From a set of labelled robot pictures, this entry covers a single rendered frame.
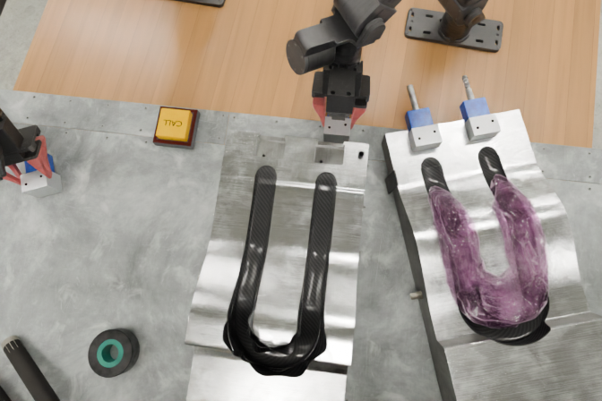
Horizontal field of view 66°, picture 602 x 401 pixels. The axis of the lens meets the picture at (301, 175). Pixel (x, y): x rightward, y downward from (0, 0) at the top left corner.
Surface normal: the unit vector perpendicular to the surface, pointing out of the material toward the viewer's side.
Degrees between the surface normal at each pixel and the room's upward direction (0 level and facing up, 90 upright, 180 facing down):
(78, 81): 0
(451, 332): 0
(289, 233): 2
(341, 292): 28
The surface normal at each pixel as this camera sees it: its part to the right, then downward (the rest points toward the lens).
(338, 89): 0.02, -0.69
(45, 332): -0.04, -0.25
